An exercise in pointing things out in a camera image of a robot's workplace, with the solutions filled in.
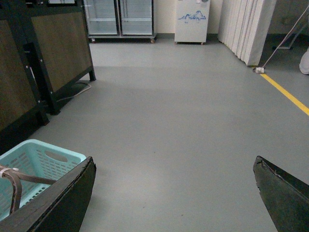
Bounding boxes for glass door refrigerator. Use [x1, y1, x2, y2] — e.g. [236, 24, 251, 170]
[83, 0, 157, 44]

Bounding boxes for white folding partition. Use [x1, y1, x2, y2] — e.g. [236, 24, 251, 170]
[218, 0, 276, 66]

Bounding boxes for white cable on floor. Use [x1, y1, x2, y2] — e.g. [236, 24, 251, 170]
[56, 81, 92, 102]

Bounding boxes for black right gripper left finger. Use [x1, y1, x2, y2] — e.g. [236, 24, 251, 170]
[0, 157, 96, 232]

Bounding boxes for light blue plastic basket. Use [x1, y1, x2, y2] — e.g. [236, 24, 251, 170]
[0, 139, 86, 220]

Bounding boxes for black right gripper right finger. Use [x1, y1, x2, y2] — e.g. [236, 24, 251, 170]
[253, 156, 309, 232]

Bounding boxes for dark wooden display stand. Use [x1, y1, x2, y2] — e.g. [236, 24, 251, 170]
[0, 0, 96, 152]

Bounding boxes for white cabinet with blue drawing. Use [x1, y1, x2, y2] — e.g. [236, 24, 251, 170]
[174, 0, 211, 45]

